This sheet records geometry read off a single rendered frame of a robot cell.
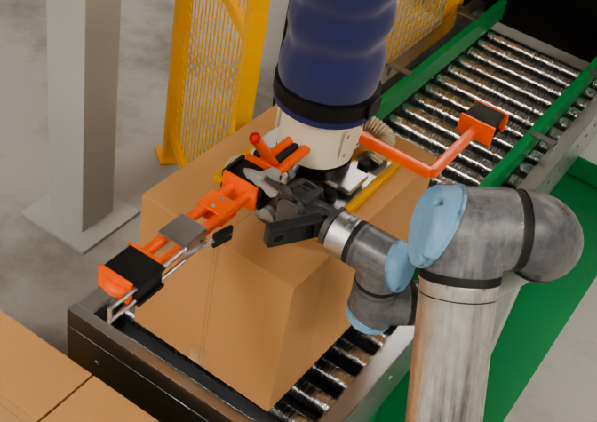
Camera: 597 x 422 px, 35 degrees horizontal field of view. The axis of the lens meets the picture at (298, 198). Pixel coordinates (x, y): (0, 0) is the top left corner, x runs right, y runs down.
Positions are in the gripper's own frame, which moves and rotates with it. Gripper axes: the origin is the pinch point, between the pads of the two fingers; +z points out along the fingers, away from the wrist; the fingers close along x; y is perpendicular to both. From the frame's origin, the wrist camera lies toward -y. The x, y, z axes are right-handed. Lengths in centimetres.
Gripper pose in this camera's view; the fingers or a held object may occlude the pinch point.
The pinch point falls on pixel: (243, 187)
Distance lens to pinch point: 189.6
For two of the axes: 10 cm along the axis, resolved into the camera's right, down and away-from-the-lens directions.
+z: -8.2, -4.6, 3.4
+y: 5.5, -4.7, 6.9
